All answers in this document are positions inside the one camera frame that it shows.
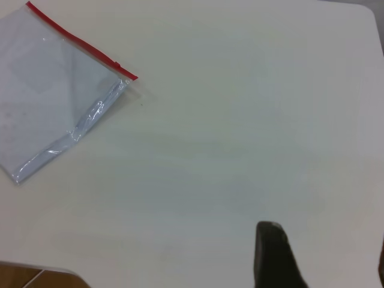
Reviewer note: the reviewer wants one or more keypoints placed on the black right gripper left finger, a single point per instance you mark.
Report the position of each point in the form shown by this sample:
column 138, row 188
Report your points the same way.
column 274, row 261

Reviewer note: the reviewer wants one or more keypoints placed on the clear plastic bag red zipper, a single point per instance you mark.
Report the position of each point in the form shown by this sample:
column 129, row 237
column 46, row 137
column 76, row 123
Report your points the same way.
column 45, row 99

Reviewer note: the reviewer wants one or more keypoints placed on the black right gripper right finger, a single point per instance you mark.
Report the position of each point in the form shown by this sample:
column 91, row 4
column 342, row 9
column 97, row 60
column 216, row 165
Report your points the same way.
column 382, row 270

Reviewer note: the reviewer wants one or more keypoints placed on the red zipper slider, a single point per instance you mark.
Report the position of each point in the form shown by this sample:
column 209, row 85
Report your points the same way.
column 118, row 64

